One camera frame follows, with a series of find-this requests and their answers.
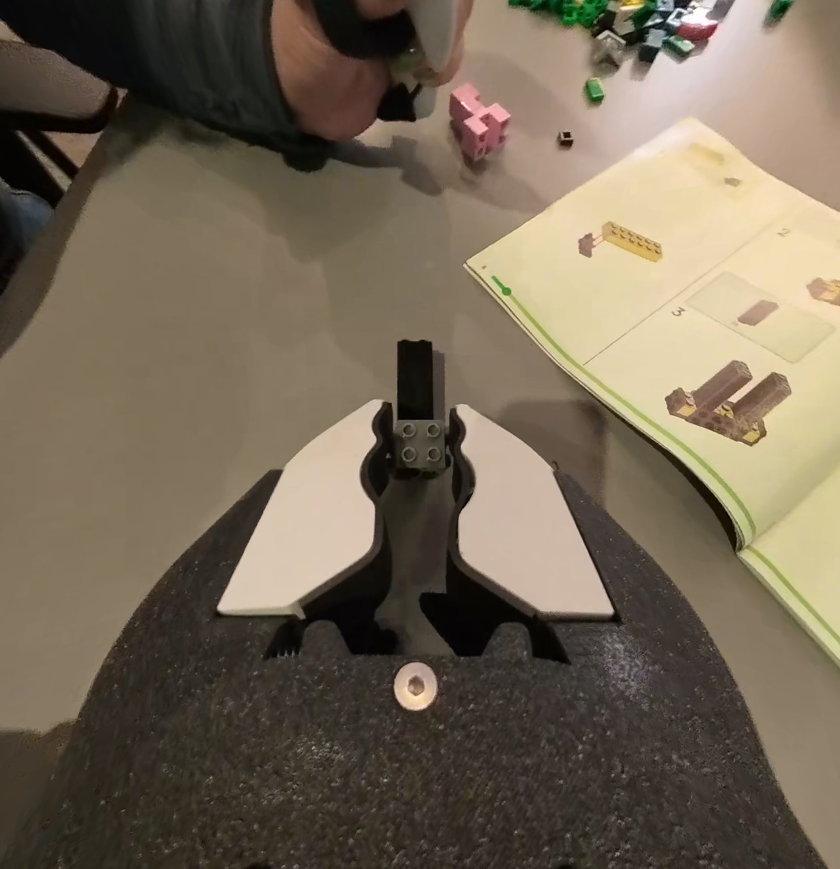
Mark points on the pile of small bricks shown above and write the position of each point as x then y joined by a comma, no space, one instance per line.
650,27

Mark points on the long black brick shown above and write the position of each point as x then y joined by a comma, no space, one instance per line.
420,380

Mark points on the person's left forearm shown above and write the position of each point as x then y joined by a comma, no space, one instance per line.
175,54

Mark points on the open instruction booklet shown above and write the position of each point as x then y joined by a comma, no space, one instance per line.
664,305

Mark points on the black office chair armrest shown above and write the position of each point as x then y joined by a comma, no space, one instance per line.
40,88

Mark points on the small green brick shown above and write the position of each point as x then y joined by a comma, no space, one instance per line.
595,89

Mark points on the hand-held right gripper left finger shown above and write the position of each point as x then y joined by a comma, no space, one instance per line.
304,529

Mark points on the grey desk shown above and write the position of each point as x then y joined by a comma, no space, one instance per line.
223,305

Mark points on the pink brick figure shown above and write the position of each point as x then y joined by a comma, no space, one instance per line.
477,125

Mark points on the person's left hand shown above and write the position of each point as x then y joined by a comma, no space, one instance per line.
318,88

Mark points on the person's blue jeans leg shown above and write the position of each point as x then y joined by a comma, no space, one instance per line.
12,231

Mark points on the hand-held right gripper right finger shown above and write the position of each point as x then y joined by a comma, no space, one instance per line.
528,536

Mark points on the grey and yellow brick assembly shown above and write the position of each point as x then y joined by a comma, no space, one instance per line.
420,445

